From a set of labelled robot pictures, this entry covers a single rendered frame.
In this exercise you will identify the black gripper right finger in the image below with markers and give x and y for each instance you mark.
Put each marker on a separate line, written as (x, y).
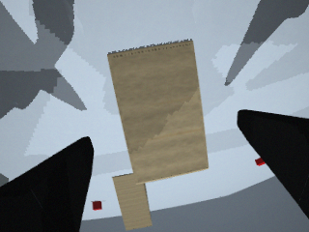
(282, 142)

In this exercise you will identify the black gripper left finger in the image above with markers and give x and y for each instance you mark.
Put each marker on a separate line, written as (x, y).
(49, 197)

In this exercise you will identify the tan wooden block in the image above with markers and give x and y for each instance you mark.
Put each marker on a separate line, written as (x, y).
(133, 202)
(158, 97)

